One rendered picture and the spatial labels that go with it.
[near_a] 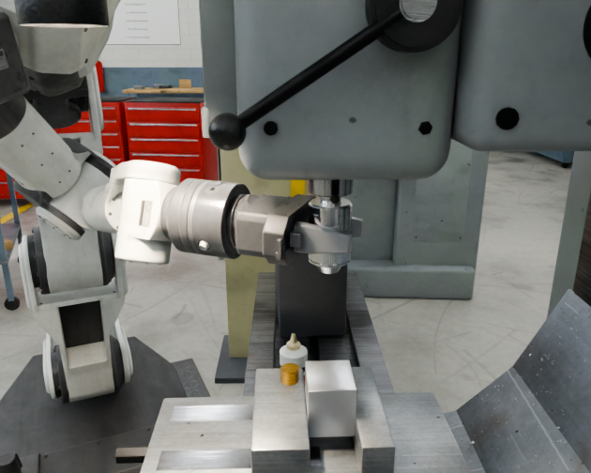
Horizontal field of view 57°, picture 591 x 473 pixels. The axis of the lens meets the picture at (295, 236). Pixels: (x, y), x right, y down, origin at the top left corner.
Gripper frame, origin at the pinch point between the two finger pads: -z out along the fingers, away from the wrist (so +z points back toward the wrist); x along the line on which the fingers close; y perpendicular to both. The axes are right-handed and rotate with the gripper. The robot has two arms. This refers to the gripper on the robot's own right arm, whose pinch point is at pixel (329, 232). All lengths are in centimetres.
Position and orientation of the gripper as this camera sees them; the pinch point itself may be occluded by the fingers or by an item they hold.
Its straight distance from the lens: 59.0
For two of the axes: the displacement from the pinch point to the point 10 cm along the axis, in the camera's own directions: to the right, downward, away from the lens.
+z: -9.4, -1.2, 3.1
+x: 3.3, -3.0, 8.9
